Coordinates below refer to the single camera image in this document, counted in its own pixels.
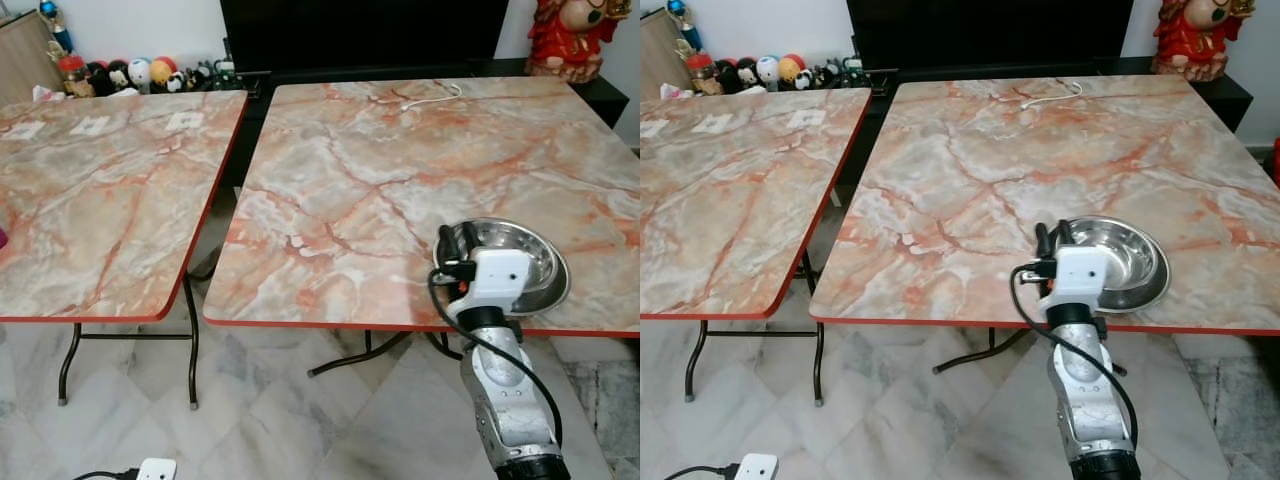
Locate stainless steel bowl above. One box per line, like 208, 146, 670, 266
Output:
433, 217, 571, 317
1040, 214, 1172, 314

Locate marble pattern folding table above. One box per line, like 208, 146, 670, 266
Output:
202, 77, 641, 380
809, 75, 1280, 377

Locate black television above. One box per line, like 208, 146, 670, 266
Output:
219, 0, 512, 73
846, 0, 1137, 71

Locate red gold figurine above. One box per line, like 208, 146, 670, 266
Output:
1151, 0, 1257, 82
524, 0, 622, 82

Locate wooden cabinet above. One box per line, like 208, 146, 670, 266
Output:
640, 8, 693, 101
0, 10, 64, 105

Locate marble folding table with papers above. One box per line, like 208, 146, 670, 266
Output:
640, 87, 873, 407
0, 90, 250, 410

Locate red lidded jar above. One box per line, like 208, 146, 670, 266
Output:
56, 54, 93, 99
685, 51, 721, 97

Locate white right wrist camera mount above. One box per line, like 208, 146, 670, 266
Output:
455, 248, 534, 322
1044, 245, 1114, 314

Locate white cable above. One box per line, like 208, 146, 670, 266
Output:
399, 82, 464, 112
1019, 79, 1084, 110

